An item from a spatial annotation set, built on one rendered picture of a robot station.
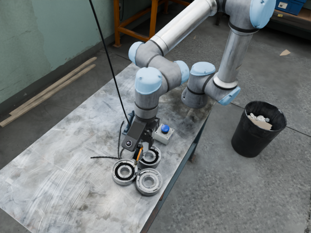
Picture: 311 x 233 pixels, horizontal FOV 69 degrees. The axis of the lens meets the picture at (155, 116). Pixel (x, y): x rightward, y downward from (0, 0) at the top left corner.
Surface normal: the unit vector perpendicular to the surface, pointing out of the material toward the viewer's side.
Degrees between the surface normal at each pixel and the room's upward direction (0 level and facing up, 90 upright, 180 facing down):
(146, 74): 0
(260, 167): 0
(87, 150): 0
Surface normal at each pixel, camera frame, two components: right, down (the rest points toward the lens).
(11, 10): 0.86, 0.42
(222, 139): 0.10, -0.68
